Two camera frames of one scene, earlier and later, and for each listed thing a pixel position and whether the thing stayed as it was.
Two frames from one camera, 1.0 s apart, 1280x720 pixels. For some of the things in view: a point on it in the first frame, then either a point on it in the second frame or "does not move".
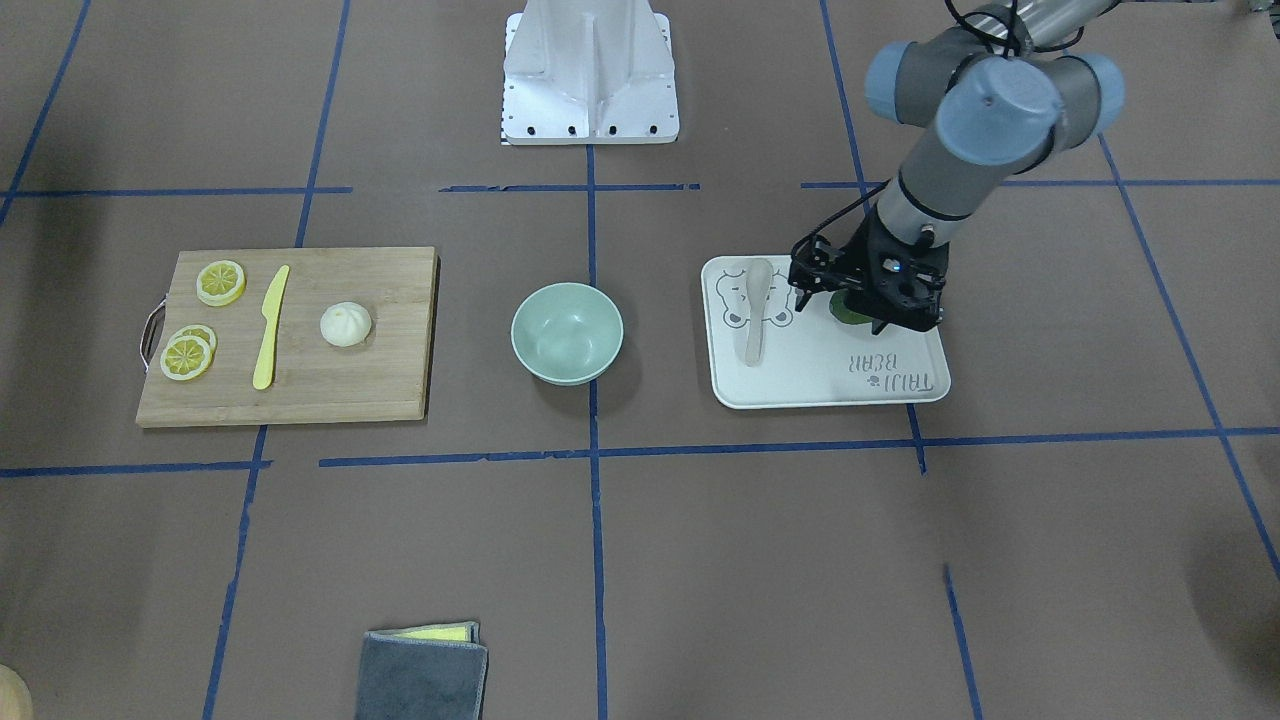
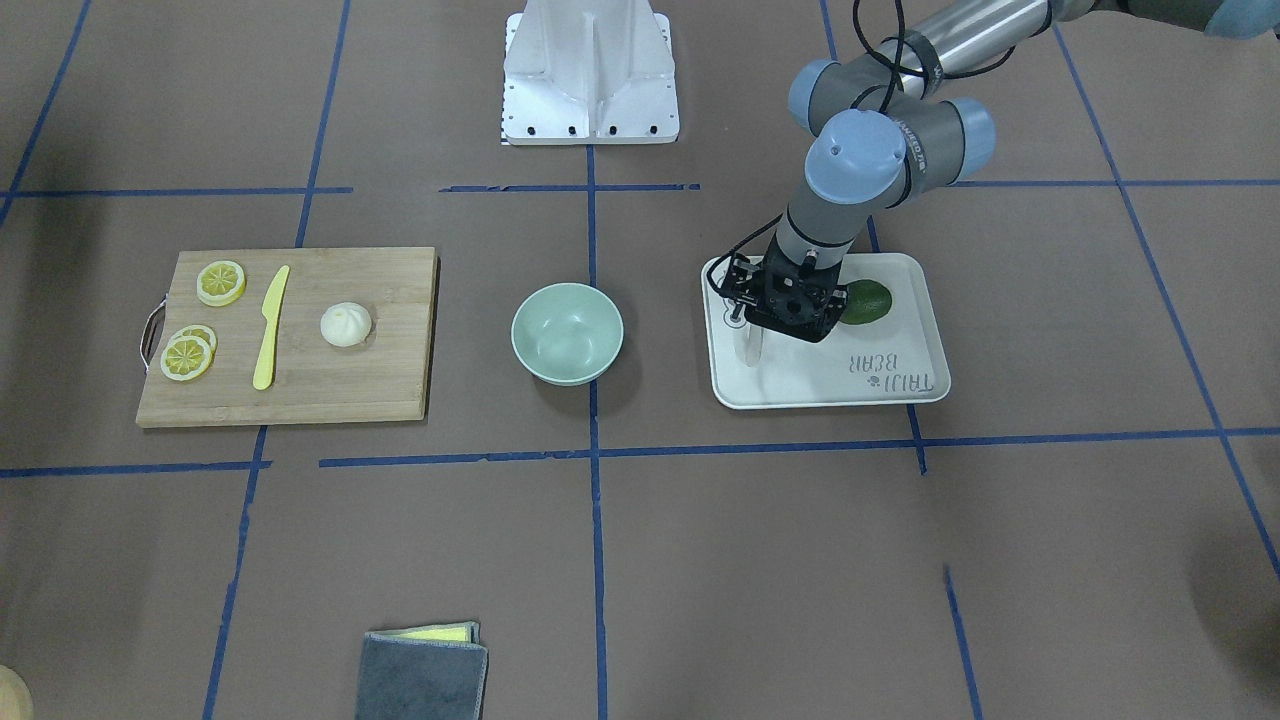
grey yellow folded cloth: (423, 672) does not move
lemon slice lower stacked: (202, 332) does not move
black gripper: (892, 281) to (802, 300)
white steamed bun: (345, 324) does not move
